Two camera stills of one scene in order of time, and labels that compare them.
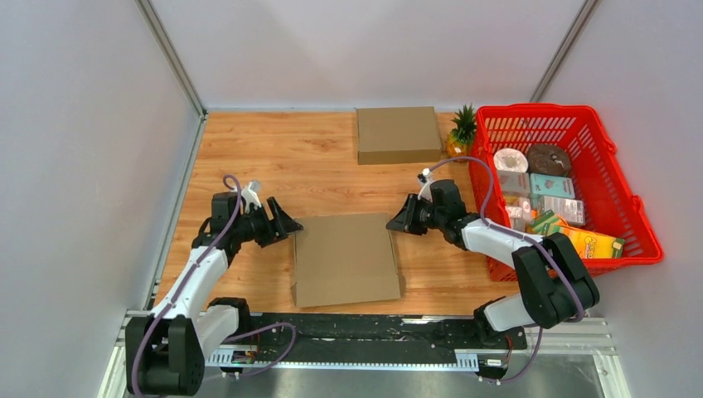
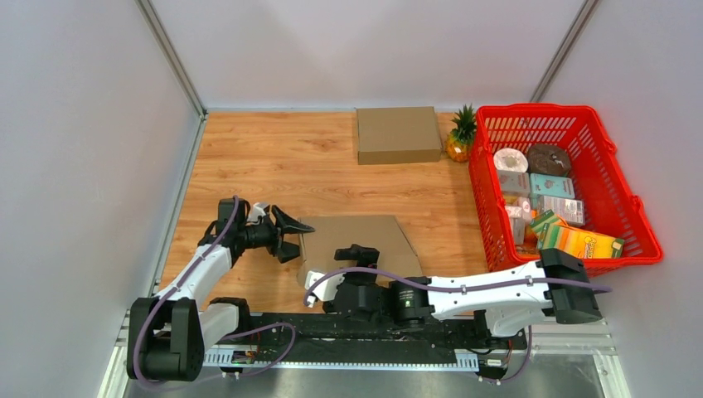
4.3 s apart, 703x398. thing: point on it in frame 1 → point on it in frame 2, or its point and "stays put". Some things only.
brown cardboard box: x=398 y=135 stays put
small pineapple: x=459 y=140 stays put
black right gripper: x=405 y=220 → x=366 y=257
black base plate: x=363 y=332 stays put
